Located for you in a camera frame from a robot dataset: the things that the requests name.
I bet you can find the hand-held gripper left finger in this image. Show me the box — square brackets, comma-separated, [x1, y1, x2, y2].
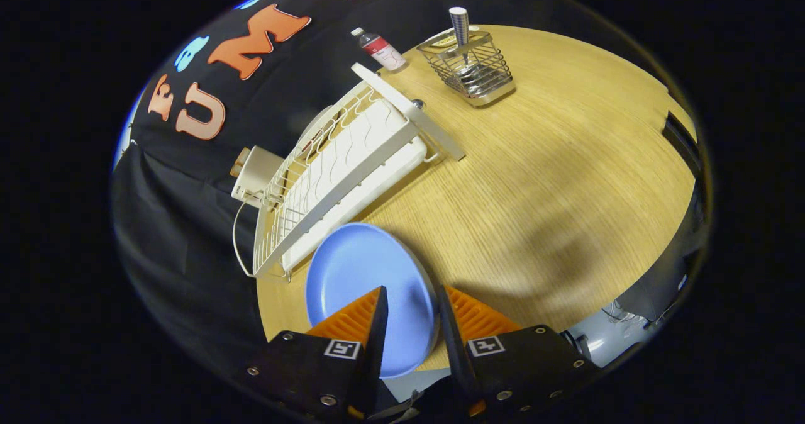
[242, 286, 389, 421]

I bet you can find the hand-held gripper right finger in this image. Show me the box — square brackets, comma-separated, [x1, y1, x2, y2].
[438, 284, 601, 418]

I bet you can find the blue plate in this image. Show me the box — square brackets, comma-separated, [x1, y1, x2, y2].
[305, 223, 439, 379]

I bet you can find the white wire dish rack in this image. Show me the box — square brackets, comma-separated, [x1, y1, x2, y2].
[252, 62, 466, 280]

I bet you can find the metal wire basket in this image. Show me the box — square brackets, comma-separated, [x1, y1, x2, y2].
[416, 31, 515, 108]

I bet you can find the metal spoon with striped handle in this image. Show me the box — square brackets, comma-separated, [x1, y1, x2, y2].
[448, 7, 488, 92]

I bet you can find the white drip tray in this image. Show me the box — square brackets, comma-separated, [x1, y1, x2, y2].
[281, 100, 428, 272]

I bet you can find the white toaster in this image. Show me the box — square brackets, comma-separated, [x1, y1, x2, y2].
[230, 145, 285, 209]

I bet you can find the black backdrop cloth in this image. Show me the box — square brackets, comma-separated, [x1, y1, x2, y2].
[112, 0, 667, 374]

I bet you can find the clear bottle with red label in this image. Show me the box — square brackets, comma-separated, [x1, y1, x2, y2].
[350, 27, 408, 72]

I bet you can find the white toaster cable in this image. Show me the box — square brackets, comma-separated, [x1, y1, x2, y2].
[232, 201, 257, 279]

